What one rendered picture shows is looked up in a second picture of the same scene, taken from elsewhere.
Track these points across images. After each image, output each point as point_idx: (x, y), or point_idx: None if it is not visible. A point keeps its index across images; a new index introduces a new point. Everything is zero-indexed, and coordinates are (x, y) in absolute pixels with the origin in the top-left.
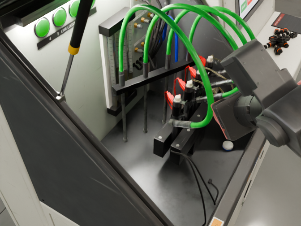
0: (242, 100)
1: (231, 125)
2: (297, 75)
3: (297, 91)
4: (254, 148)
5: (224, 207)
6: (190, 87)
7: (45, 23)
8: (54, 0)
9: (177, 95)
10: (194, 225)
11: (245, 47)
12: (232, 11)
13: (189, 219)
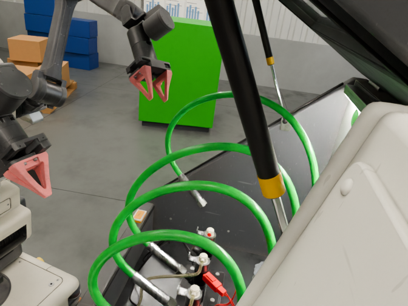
0: (155, 54)
1: None
2: None
3: (141, 9)
4: (84, 305)
5: (130, 232)
6: (199, 255)
7: (355, 115)
8: (356, 94)
9: (211, 230)
10: (153, 260)
11: (164, 10)
12: (161, 231)
13: (158, 265)
